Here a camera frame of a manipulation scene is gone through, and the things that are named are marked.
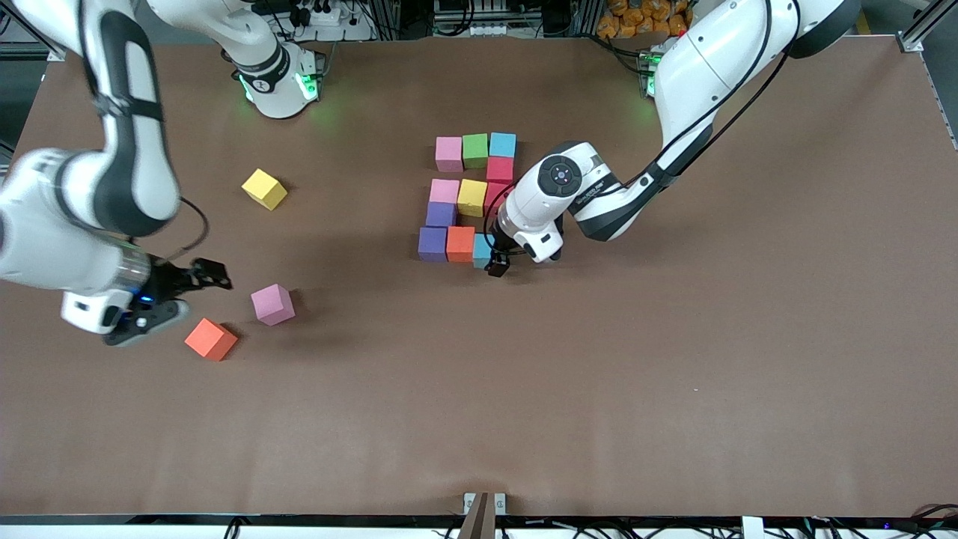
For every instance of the purple foam cube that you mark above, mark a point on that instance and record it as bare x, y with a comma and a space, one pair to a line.
432, 244
441, 215

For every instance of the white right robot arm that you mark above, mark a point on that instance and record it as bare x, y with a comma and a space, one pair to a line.
45, 239

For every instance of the aluminium frame profile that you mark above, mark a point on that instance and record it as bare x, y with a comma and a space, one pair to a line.
924, 26

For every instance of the pink foam cube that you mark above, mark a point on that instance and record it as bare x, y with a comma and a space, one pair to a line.
444, 192
449, 153
273, 304

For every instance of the red foam cube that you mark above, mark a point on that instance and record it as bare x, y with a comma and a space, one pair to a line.
494, 196
500, 170

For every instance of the light blue foam cube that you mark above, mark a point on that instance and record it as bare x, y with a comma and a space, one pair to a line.
503, 144
481, 251

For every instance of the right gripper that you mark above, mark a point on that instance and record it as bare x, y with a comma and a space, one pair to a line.
168, 281

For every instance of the orange foam cube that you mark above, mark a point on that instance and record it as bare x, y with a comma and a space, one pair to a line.
461, 243
210, 339

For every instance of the small white block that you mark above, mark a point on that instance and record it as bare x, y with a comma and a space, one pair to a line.
752, 528

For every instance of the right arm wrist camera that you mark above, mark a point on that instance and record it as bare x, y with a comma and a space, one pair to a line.
146, 323

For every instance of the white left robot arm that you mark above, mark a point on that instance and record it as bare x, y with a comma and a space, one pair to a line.
703, 67

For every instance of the grey equipment box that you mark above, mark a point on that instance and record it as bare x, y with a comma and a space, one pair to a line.
486, 15

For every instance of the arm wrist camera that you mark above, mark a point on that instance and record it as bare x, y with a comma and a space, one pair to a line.
558, 247
146, 323

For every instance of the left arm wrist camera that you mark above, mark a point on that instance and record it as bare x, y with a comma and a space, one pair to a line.
558, 247

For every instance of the brown pointed pole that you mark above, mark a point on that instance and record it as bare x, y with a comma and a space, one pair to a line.
479, 520

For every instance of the green foam cube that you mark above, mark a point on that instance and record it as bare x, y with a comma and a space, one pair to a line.
476, 150

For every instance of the pile of orange objects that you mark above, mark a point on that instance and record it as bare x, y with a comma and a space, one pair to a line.
636, 19

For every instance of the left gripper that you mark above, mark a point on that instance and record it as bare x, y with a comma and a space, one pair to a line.
499, 256

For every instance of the brown paper table cover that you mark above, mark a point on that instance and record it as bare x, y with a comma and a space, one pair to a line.
524, 419

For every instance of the yellow foam cube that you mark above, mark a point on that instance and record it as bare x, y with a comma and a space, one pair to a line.
264, 189
472, 198

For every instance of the black table edge rail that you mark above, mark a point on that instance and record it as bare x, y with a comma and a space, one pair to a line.
150, 519

